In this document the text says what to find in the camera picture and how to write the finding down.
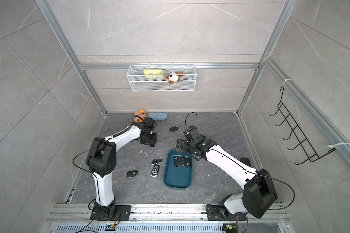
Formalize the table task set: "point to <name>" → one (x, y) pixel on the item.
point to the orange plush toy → (139, 115)
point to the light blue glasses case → (158, 116)
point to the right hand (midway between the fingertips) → (184, 146)
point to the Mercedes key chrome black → (156, 161)
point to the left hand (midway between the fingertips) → (155, 140)
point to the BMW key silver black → (155, 170)
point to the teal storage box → (177, 177)
